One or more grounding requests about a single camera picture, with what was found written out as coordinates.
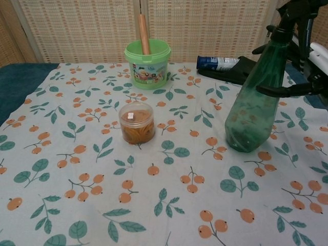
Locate teal table cover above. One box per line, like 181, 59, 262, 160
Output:
0, 63, 328, 128

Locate woven bamboo folding screen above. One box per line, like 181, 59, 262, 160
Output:
0, 0, 328, 68

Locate fruit and leaf print tablecloth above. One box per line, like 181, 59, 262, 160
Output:
0, 62, 328, 246

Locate green spray bottle black trigger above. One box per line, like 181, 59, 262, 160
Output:
224, 0, 320, 154

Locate green plastic toy bucket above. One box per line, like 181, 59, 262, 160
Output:
124, 38, 172, 90

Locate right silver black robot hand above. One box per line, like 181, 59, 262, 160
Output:
252, 33, 328, 97

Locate black rubber slipper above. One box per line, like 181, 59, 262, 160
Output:
198, 56, 257, 86

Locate blue aerosol can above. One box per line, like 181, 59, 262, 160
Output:
196, 55, 241, 72

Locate clear jar of rubber bands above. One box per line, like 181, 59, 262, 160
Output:
119, 102, 155, 145

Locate wooden rolling pin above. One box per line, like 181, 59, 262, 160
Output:
138, 14, 151, 55

